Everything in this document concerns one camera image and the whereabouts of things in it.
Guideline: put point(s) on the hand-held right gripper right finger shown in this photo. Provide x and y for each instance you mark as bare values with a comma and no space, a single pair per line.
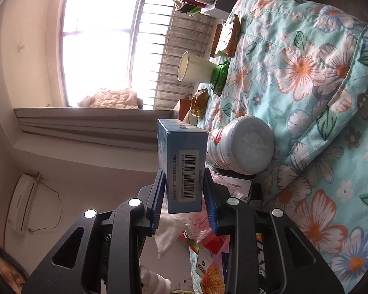
211,211

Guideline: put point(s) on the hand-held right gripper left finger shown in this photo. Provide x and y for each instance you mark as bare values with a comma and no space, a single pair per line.
157,208

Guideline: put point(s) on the blue cardboard box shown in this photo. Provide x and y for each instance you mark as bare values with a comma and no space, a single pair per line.
184,147

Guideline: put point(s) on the person's left hand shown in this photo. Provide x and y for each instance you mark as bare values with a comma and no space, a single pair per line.
155,278

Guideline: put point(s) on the clear plastic bag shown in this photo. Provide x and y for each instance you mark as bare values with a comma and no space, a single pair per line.
202,226

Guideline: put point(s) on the white tissue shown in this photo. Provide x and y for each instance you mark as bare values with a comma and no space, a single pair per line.
171,232

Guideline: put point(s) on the blue and orange snack bag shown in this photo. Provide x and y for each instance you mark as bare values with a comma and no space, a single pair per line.
211,275

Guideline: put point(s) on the white milk bottle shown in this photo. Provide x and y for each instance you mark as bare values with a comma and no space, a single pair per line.
251,147

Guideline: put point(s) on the red cardboard box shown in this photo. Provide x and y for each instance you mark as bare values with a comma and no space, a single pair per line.
183,108

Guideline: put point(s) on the gold snack packet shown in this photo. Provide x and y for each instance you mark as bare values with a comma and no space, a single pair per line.
200,102

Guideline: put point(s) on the beige curtain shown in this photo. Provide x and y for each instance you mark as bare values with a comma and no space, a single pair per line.
79,125

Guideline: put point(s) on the cream quilted garment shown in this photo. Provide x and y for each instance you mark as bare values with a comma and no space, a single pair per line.
110,98

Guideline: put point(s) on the metal window railing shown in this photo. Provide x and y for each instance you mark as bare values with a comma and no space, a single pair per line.
171,76

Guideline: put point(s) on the small green snack packet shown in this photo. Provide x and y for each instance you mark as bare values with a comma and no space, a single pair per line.
220,78

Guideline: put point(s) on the white air conditioner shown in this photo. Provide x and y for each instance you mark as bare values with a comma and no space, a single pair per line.
23,202

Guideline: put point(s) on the white paper cup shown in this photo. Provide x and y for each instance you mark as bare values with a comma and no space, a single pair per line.
196,67

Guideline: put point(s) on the floral quilted blanket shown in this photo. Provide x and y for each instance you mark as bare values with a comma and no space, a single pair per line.
309,98

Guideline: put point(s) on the person's head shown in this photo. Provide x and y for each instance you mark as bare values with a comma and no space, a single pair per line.
9,272

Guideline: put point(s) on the brown snack packet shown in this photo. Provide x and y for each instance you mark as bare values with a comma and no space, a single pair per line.
227,38

